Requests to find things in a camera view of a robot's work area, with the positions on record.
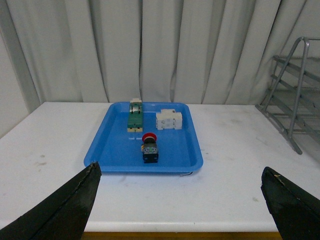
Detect silver mesh rack frame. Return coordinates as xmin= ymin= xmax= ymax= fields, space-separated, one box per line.
xmin=255 ymin=36 xmax=320 ymax=155

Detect blue plastic tray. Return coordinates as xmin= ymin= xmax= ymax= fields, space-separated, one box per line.
xmin=84 ymin=102 xmax=204 ymax=174

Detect white curtain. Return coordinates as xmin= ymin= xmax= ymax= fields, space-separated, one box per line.
xmin=0 ymin=0 xmax=320 ymax=138

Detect red emergency stop button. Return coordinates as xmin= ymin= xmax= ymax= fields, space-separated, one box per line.
xmin=141 ymin=132 xmax=159 ymax=164

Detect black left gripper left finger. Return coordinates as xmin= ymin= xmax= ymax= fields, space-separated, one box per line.
xmin=0 ymin=162 xmax=102 ymax=240

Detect white circuit breaker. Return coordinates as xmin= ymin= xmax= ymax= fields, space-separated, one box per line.
xmin=156 ymin=109 xmax=183 ymax=130

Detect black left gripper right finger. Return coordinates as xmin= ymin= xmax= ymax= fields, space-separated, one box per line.
xmin=261 ymin=166 xmax=320 ymax=240

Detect green knife switch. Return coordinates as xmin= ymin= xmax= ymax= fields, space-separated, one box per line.
xmin=127 ymin=98 xmax=143 ymax=132

